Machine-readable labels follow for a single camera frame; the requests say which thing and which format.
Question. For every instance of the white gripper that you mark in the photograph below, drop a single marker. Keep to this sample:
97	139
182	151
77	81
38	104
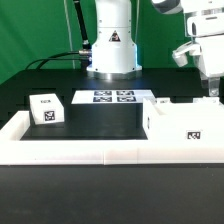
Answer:
204	22

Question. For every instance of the white cabinet body box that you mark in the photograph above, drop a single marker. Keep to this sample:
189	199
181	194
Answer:
183	121

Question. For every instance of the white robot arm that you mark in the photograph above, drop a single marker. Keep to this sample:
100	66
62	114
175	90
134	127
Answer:
114	54

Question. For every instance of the white cabinet top block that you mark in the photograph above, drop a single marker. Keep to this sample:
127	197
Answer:
46	109

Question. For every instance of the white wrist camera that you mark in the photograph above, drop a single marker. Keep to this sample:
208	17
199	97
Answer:
180	54

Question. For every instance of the white marker base plate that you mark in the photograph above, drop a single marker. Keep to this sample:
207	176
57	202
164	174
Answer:
111	96

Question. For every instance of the white U-shaped fence frame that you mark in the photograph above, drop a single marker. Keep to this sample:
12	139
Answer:
15	151

